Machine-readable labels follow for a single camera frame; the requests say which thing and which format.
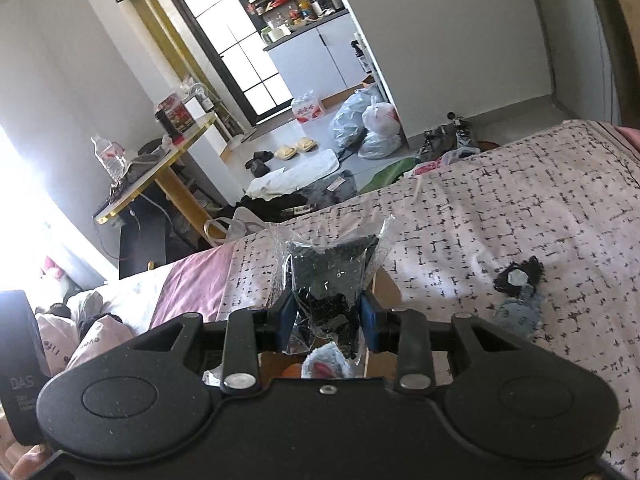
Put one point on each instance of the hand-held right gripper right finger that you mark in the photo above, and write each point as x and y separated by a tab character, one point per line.
370	322

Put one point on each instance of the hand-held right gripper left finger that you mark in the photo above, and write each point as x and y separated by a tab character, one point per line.
286	320

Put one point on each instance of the brown cardboard box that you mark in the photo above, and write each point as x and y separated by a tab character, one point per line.
385	290

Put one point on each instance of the orange green round squishy toy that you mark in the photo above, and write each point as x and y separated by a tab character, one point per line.
292	372

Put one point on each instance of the blue fluffy plush toy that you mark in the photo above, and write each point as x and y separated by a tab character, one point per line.
325	360

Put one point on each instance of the clear bag of black items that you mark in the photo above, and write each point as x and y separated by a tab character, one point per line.
325	270

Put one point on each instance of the pale pink printed pillow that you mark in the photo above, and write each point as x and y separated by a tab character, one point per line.
55	345

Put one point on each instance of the grey white cloth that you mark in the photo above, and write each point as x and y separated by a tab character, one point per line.
85	304

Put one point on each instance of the pink plush toy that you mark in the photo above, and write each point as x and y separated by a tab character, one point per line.
53	268

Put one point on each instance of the white tote bag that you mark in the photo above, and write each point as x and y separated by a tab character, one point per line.
240	225

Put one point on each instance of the pile of dark clothes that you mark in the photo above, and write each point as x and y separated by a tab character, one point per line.
300	200

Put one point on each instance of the white floor mat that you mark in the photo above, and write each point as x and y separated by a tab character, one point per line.
300	172

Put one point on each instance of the grey blue fabric pouch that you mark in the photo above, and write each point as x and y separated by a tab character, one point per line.
520	312

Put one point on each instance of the green cloth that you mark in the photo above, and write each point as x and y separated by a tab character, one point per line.
395	172

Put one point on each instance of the pair of black slippers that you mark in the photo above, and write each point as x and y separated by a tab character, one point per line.
259	164

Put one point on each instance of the black cabinet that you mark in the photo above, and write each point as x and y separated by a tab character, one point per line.
142	240

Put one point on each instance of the black scrunchie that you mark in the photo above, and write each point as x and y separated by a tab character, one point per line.
533	267

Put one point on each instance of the clear plastic bag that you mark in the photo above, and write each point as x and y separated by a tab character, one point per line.
379	146

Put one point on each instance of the pair of grey shoes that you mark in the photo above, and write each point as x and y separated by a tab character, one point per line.
450	137

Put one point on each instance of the blue grey plastic bag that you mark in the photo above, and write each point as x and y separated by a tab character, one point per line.
350	120

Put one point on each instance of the white plastic bag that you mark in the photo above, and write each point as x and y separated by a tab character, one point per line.
381	117

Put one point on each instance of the gold rimmed round table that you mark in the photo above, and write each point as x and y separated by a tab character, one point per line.
185	135

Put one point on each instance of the pack of water bottles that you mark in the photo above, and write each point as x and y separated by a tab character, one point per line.
307	107

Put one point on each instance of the clear plastic water bottle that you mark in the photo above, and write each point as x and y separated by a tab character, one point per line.
109	157

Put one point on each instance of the white box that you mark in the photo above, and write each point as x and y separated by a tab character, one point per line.
196	106

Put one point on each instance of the red box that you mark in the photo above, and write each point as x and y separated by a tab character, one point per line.
175	114

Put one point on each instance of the white kitchen cabinet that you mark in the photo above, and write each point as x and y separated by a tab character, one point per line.
320	60

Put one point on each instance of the black spray bottle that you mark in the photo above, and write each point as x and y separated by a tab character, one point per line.
362	57

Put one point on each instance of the black framed glass door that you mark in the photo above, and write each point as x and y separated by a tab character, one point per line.
235	50

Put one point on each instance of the yellow curtain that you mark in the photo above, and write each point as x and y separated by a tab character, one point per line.
160	35

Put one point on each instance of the kitchen shelf with items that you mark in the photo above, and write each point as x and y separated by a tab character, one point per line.
290	2

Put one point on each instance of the pink bed sheet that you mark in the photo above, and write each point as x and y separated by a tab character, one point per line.
629	137

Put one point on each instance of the dark upright panel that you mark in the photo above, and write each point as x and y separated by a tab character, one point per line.
602	20

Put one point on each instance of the brown headboard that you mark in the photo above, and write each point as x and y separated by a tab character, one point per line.
631	35

